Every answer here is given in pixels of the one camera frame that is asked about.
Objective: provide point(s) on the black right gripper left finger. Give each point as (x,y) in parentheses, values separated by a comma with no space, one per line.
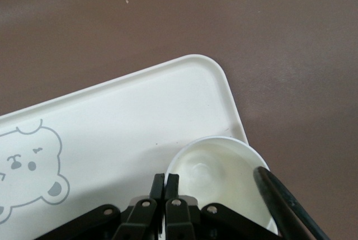
(145,212)

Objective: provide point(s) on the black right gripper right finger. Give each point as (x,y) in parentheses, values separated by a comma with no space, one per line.
(177,214)

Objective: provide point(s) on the cream tray with bear print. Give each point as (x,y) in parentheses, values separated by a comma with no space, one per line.
(126,128)

